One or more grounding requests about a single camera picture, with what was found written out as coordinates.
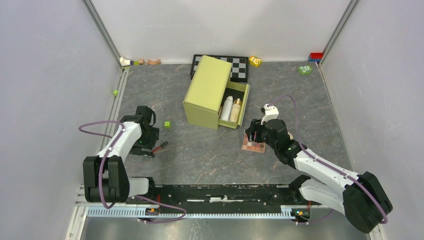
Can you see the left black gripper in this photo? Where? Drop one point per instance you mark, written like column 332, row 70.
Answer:
column 136, row 149

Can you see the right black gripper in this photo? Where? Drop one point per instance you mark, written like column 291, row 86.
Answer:
column 255, row 125

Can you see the red black pencil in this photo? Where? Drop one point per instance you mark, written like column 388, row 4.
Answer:
column 160, row 147

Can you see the beige foundation bottle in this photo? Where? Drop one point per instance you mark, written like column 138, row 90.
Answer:
column 235, row 111

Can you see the white bottle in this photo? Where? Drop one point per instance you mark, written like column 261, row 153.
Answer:
column 226, row 109

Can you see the green makeup organizer box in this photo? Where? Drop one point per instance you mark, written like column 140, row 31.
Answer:
column 209, row 88

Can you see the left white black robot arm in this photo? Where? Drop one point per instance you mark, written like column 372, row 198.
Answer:
column 104, row 175

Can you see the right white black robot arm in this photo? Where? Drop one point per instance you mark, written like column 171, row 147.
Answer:
column 359, row 197

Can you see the eyeshadow palette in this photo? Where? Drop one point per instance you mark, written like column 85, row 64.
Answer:
column 252, row 146

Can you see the small green cube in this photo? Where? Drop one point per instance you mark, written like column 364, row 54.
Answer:
column 167, row 124

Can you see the black white checkerboard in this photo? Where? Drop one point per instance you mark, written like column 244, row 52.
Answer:
column 239, row 71

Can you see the yellow toy block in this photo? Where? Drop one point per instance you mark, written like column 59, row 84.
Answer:
column 255, row 61

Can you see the green number block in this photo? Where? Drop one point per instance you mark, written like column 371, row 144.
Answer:
column 305, row 70

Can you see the wooden arch block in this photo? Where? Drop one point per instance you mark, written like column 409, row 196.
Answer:
column 154, row 62

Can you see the white toy piece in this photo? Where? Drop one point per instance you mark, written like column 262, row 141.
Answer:
column 125, row 62

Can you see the red blue blocks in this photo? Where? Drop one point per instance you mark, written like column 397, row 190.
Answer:
column 315, row 57

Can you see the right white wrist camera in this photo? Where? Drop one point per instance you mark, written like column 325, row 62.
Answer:
column 270, row 112

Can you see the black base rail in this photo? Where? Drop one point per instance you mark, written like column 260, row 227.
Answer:
column 223, row 201

